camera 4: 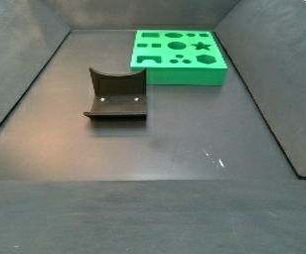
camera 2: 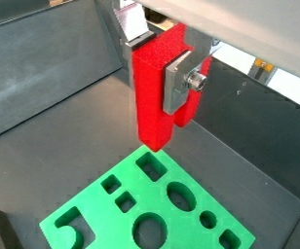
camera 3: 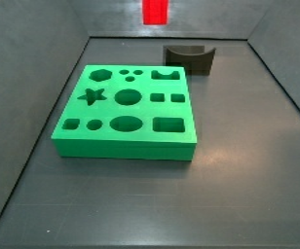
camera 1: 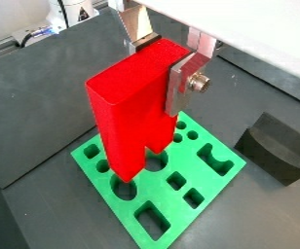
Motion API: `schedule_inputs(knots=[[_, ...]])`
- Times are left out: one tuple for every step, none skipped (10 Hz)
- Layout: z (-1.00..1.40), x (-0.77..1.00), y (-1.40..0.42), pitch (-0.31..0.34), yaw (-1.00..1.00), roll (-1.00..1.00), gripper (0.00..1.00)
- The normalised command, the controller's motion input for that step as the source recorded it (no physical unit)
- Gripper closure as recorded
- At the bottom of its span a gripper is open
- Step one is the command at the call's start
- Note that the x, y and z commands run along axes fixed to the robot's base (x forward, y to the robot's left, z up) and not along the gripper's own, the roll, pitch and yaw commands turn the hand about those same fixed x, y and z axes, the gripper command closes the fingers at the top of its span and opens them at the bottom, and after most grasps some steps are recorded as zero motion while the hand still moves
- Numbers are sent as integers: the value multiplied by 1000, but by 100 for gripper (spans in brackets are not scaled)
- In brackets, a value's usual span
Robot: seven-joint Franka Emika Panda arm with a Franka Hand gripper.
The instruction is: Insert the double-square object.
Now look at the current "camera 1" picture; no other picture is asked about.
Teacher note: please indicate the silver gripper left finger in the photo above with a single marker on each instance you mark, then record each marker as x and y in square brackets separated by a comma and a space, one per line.
[138, 28]

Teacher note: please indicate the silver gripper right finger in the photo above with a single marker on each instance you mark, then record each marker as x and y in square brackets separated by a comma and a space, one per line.
[186, 79]

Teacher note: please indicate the red double-square block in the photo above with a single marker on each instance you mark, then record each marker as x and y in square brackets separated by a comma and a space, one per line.
[128, 97]

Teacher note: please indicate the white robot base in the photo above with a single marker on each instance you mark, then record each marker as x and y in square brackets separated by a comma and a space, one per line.
[66, 14]

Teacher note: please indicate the black curved foam block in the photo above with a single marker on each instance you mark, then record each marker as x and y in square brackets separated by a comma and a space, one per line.
[271, 144]

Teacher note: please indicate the green shape-sorting board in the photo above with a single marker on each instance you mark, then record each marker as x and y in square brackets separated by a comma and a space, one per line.
[196, 168]

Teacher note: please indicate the dark grey mat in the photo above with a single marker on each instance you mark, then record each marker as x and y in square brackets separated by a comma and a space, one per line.
[45, 109]

